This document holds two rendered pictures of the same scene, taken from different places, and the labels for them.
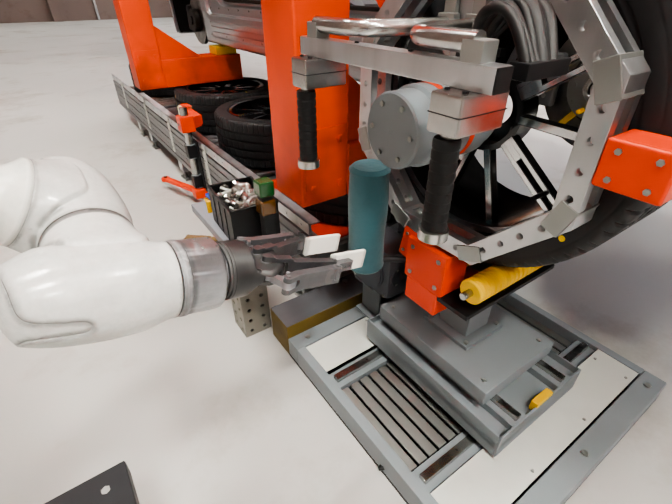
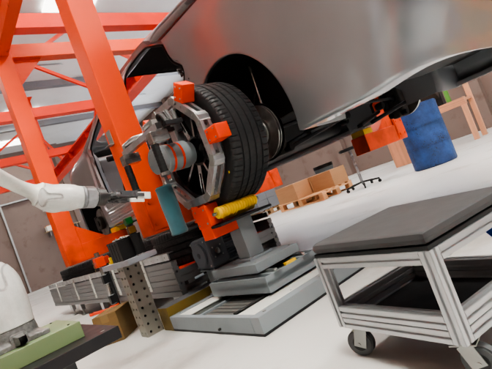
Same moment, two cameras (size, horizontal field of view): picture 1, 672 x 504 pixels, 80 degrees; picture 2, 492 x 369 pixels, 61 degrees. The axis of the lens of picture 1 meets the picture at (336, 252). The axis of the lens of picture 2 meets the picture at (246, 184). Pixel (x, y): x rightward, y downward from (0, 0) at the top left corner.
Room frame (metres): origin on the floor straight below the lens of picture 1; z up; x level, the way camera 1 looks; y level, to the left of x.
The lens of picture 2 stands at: (-1.34, -0.34, 0.53)
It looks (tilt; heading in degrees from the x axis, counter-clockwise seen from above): 2 degrees up; 356
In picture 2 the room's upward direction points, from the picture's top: 21 degrees counter-clockwise
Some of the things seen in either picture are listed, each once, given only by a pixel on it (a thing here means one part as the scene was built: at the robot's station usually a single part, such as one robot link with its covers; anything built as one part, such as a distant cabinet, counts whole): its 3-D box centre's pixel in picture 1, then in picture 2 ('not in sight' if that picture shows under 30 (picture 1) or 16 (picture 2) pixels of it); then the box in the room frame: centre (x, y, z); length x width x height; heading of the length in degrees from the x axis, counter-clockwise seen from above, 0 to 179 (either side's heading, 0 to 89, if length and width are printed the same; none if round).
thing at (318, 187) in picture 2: not in sight; (312, 189); (6.59, -2.00, 0.23); 1.27 x 0.87 x 0.46; 30
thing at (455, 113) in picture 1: (467, 108); (157, 136); (0.52, -0.16, 0.93); 0.09 x 0.05 x 0.05; 125
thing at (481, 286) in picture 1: (505, 272); (236, 206); (0.73, -0.39, 0.51); 0.29 x 0.06 x 0.06; 125
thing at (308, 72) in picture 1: (319, 70); (130, 159); (0.79, 0.03, 0.93); 0.09 x 0.05 x 0.05; 125
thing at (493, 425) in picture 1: (464, 351); (262, 273); (0.85, -0.39, 0.13); 0.50 x 0.36 x 0.10; 35
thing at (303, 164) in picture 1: (307, 127); (132, 179); (0.78, 0.06, 0.83); 0.04 x 0.04 x 0.16
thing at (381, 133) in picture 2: not in sight; (372, 131); (2.52, -1.89, 0.69); 0.52 x 0.17 x 0.35; 125
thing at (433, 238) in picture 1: (439, 187); (159, 159); (0.50, -0.14, 0.83); 0.04 x 0.04 x 0.16
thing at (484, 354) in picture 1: (468, 297); (246, 240); (0.87, -0.37, 0.32); 0.40 x 0.30 x 0.28; 35
